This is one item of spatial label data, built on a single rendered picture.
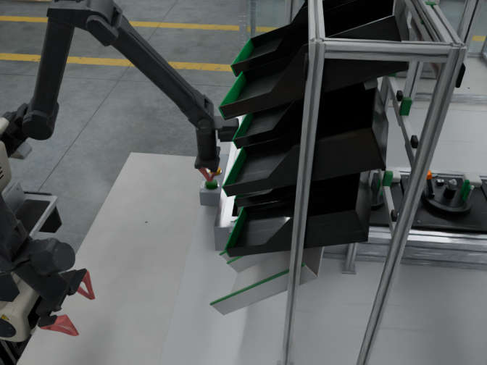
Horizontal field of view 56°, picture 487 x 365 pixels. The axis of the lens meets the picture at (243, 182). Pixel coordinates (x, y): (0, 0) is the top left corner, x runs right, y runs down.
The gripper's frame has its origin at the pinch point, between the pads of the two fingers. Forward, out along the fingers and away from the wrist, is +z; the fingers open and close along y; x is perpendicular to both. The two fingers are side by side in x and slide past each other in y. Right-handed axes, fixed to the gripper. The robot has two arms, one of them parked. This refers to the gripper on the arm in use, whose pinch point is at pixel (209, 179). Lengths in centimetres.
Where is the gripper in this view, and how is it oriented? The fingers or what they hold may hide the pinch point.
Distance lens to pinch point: 145.2
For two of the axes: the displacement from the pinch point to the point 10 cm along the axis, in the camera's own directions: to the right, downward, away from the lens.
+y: 1.1, -6.4, 7.7
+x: -9.9, -0.5, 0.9
